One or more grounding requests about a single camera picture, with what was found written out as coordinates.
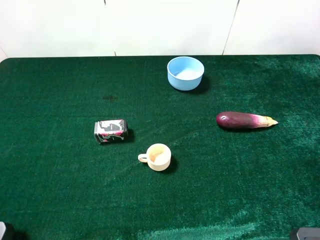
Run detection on cream plastic cup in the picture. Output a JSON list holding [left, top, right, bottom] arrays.
[[137, 143, 172, 172]]

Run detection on light blue bowl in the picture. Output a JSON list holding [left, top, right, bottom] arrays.
[[167, 56, 205, 91]]

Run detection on black pink patterned box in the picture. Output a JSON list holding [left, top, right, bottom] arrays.
[[94, 119, 129, 144]]

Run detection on purple eggplant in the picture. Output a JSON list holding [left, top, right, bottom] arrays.
[[216, 111, 278, 129]]

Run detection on green velvet table cloth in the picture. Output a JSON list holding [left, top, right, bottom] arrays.
[[0, 55, 320, 240]]

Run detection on grey device bottom right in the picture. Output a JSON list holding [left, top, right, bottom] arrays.
[[289, 227, 320, 240]]

